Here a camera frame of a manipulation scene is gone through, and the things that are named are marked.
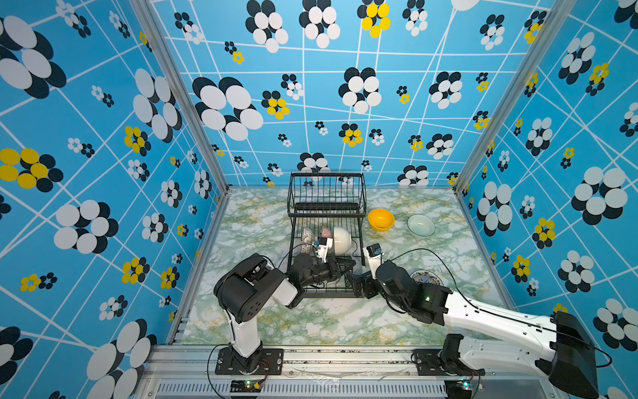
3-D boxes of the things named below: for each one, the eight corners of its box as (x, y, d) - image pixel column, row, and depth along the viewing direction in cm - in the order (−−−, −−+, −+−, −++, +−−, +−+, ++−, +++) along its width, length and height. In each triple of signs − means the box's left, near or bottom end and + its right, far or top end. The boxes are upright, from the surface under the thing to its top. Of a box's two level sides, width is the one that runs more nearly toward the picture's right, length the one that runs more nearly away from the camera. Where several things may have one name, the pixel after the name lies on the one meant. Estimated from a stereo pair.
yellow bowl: (369, 232, 105) (370, 227, 102) (366, 214, 112) (368, 209, 108) (394, 232, 105) (396, 227, 102) (390, 214, 112) (392, 209, 108)
